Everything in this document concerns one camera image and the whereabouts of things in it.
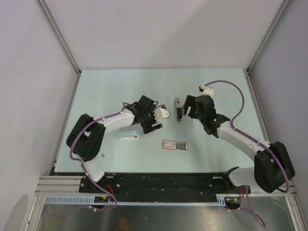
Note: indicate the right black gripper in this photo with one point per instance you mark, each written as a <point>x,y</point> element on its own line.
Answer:
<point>190,101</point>

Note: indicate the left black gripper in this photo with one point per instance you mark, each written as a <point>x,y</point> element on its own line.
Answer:
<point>148,128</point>

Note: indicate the black staple remover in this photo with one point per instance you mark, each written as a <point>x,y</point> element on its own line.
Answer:
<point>178,109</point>

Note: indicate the light blue stapler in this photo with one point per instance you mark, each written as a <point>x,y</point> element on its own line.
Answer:
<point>131,134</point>

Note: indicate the red staple box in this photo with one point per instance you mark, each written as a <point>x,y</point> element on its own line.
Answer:
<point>172,145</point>

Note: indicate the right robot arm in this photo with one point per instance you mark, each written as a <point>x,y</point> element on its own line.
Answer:
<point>272,165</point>

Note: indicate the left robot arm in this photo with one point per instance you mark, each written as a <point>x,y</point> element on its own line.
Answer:
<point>86,137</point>

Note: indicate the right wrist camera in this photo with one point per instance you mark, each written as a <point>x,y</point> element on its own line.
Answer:
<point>206,90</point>

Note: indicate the left aluminium frame post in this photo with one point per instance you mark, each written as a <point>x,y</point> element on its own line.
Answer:
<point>58,34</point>

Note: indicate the aluminium frame post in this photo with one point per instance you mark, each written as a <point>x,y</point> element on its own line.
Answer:
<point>58,34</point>
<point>280,14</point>

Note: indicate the right aluminium frame post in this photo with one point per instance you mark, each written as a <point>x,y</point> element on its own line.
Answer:
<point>280,14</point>

